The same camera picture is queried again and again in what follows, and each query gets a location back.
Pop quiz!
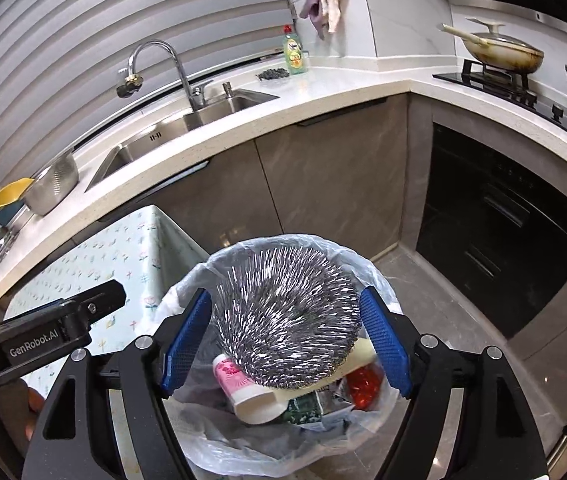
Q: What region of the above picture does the beige paper bag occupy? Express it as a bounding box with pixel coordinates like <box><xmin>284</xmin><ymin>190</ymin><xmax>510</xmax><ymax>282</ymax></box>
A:
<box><xmin>270</xmin><ymin>338</ymin><xmax>377</xmax><ymax>402</ymax></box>

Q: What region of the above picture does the red plastic bag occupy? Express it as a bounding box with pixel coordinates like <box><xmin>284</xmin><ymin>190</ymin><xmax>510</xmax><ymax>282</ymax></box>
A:
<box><xmin>346</xmin><ymin>365</ymin><xmax>382</xmax><ymax>411</ymax></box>

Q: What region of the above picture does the steel wool scrubber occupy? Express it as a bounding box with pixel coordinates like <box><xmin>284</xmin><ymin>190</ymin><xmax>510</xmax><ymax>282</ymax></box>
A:
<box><xmin>213</xmin><ymin>246</ymin><xmax>361</xmax><ymax>389</ymax></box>

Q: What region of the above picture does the pink white paper cup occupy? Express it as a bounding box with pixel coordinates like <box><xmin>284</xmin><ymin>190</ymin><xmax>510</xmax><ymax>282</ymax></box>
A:
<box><xmin>212</xmin><ymin>353</ymin><xmax>288</xmax><ymax>425</ymax></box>

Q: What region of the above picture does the white green milk carton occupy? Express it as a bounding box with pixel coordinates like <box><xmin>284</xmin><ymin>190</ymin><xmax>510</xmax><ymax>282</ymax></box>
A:
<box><xmin>280</xmin><ymin>387</ymin><xmax>354</xmax><ymax>427</ymax></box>

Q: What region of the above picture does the trash bin with liner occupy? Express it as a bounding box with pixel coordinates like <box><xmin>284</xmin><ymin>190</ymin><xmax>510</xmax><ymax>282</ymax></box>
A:
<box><xmin>154</xmin><ymin>234</ymin><xmax>401</xmax><ymax>478</ymax></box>

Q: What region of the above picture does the chrome kitchen faucet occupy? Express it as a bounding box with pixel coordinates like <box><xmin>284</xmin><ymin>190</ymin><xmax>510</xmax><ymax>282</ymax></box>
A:
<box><xmin>116</xmin><ymin>39</ymin><xmax>210</xmax><ymax>112</ymax></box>

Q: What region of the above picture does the operator hand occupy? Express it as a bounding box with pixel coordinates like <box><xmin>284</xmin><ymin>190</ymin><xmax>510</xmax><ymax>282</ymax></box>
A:
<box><xmin>0</xmin><ymin>378</ymin><xmax>45</xmax><ymax>455</ymax></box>

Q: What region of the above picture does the floral pale green tablecloth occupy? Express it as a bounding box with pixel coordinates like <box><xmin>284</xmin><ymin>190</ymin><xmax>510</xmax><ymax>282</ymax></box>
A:
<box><xmin>2</xmin><ymin>204</ymin><xmax>211</xmax><ymax>401</ymax></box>

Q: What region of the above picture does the yellow blue plastic basin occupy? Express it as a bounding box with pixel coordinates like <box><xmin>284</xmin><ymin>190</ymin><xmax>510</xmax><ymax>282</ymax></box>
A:
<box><xmin>0</xmin><ymin>178</ymin><xmax>34</xmax><ymax>226</ymax></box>

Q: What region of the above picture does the black oven cabinet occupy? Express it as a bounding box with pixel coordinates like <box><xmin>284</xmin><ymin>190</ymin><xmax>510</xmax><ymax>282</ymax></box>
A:
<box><xmin>417</xmin><ymin>125</ymin><xmax>567</xmax><ymax>338</ymax></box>

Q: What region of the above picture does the steel colander bowl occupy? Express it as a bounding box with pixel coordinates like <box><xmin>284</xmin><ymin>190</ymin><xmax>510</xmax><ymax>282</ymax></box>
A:
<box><xmin>22</xmin><ymin>148</ymin><xmax>78</xmax><ymax>217</ymax></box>

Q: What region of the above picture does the stainless steel sink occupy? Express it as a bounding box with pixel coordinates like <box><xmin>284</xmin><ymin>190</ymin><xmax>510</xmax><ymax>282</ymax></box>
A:
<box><xmin>87</xmin><ymin>84</ymin><xmax>276</xmax><ymax>188</ymax></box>

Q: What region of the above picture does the dark scouring pad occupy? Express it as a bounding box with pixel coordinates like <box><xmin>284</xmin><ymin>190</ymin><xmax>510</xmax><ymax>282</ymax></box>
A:
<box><xmin>256</xmin><ymin>67</ymin><xmax>290</xmax><ymax>81</ymax></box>

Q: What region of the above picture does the grey window blind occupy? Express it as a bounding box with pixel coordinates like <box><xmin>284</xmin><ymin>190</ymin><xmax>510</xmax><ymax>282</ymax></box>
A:
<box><xmin>0</xmin><ymin>0</ymin><xmax>291</xmax><ymax>183</ymax></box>

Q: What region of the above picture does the black gas stove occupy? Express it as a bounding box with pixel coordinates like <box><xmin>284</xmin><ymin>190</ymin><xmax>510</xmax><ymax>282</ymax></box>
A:
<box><xmin>434</xmin><ymin>60</ymin><xmax>567</xmax><ymax>132</ymax></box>

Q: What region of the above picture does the green dish soap bottle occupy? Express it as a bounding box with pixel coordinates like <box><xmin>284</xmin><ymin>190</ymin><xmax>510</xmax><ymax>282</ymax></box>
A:
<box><xmin>282</xmin><ymin>24</ymin><xmax>307</xmax><ymax>75</ymax></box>

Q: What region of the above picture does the beige lidded pan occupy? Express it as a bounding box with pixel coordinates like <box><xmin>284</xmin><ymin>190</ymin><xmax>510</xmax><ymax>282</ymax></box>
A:
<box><xmin>437</xmin><ymin>18</ymin><xmax>545</xmax><ymax>75</ymax></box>

